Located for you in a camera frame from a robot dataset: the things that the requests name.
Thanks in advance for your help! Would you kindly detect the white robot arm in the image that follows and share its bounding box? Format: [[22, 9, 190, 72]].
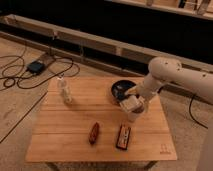
[[125, 57, 213, 171]]

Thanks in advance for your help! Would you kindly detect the black red rectangular box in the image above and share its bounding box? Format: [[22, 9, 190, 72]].
[[116, 125, 131, 150]]

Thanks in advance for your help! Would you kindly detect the white ceramic cup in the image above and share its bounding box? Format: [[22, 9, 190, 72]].
[[127, 106, 144, 122]]

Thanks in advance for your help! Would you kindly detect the black cable right side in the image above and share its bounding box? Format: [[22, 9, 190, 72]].
[[188, 94, 208, 129]]

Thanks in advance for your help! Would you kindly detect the black floor cable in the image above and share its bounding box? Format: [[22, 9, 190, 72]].
[[0, 44, 81, 90]]

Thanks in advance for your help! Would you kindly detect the red brown oblong object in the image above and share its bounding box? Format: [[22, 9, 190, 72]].
[[89, 123, 100, 145]]

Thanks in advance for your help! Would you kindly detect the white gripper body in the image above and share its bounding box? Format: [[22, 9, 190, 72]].
[[120, 95, 145, 113]]

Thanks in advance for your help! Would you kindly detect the black round bowl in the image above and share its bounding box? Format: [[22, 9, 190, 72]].
[[111, 80, 135, 103]]

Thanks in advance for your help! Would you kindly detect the wooden table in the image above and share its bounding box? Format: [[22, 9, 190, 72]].
[[26, 76, 177, 162]]

